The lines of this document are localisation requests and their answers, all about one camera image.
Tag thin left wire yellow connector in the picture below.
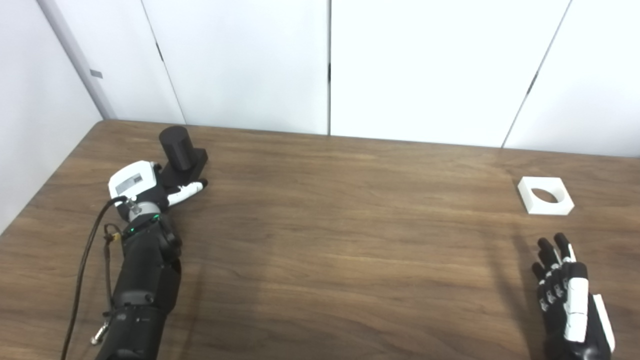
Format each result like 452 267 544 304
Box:
91 224 123 346

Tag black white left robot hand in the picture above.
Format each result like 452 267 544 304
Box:
108 160 209 223

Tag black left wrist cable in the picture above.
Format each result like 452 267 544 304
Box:
61 196 128 360

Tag white square piece with hole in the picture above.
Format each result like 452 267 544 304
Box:
517 176 576 216

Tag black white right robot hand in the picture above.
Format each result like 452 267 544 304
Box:
531 232 617 360

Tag black peg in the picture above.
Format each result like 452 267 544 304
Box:
158 125 209 188

